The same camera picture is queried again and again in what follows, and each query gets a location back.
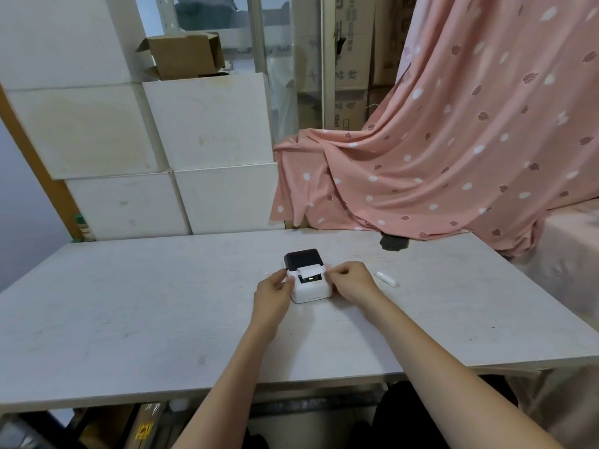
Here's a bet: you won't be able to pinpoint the open brown cardboard box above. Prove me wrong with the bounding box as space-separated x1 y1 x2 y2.
136 31 226 81

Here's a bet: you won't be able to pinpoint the pink dotted cloth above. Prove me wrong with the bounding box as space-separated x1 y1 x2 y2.
270 0 599 258

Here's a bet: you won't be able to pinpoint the white metal frame post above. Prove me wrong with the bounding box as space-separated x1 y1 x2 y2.
247 0 274 150

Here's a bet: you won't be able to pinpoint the white mini printer black lid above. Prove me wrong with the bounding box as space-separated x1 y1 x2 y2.
284 249 334 305

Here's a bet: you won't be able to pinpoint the person's left hand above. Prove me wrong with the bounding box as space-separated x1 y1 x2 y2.
253 268 296 345

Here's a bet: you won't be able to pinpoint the orange wooden plank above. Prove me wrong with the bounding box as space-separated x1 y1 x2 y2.
0 84 85 241

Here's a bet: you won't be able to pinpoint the stack of printed cardboard boxes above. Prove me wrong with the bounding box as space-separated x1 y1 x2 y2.
295 0 417 131

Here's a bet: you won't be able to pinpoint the person's black trousers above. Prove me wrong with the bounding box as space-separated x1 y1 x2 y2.
348 379 519 449

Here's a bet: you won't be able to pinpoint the person's left forearm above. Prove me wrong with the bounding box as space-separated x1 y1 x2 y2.
171 322 281 449

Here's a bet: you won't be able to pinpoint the person's right hand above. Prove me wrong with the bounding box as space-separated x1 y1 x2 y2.
325 261 390 312

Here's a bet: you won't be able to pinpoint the cardboard box yellow label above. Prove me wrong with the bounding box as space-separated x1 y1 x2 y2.
123 402 175 449

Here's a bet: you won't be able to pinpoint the person's right forearm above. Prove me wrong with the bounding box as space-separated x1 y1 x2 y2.
367 297 567 449

